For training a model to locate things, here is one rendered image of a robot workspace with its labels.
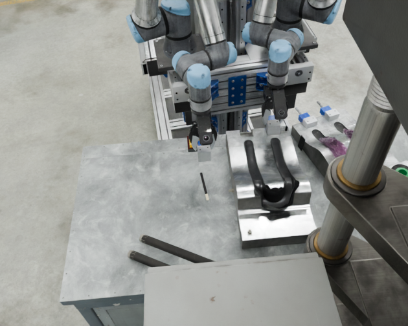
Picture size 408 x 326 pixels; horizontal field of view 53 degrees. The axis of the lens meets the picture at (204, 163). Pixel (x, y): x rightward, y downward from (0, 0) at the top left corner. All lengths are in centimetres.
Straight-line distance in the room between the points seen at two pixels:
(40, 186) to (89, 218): 130
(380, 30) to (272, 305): 42
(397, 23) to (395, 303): 61
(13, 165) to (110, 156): 140
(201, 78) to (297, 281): 79
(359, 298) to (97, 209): 105
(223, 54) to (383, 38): 101
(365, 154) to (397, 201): 11
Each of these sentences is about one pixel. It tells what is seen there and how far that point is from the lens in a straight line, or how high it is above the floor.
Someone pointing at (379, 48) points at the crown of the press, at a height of 184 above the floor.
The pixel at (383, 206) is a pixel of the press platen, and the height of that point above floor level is 154.
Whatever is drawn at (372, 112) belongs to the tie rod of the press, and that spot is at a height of 170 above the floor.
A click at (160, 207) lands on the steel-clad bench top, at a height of 80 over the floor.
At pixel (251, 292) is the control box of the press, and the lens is 69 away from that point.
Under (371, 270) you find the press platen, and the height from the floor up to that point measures 129.
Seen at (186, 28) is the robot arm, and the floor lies 117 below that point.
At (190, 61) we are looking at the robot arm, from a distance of 141.
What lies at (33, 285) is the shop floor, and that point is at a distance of 252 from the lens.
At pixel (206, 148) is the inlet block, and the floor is 96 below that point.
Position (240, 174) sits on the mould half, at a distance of 154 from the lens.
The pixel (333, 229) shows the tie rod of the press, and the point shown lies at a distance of 85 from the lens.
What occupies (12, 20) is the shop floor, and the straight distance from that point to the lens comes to 472.
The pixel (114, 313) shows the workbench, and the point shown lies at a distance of 167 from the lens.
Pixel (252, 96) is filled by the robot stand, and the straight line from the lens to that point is 207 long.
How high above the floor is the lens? 210
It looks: 50 degrees down
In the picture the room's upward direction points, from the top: 4 degrees counter-clockwise
